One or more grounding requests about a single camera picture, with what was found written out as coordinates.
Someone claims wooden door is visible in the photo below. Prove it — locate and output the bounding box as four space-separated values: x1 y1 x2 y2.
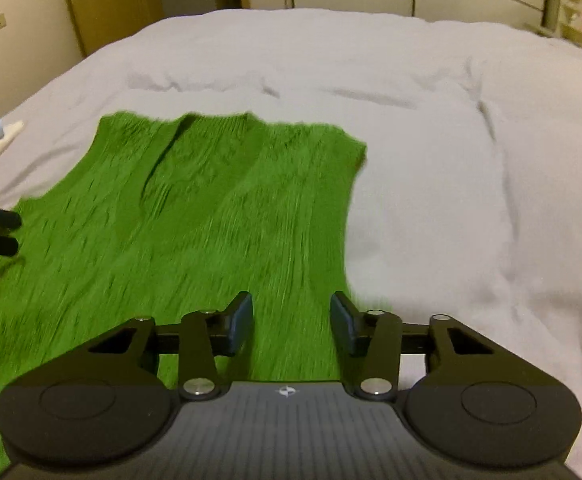
58 0 164 58

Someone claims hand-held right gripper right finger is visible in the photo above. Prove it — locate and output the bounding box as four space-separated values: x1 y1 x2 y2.
330 291 496 401

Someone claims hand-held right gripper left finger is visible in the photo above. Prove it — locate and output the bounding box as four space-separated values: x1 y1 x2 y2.
88 291 254 401

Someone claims green knit vest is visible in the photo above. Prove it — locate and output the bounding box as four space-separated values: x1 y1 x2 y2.
0 110 369 480

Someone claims pale grey duvet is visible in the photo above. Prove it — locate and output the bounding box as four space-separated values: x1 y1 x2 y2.
0 7 582 480

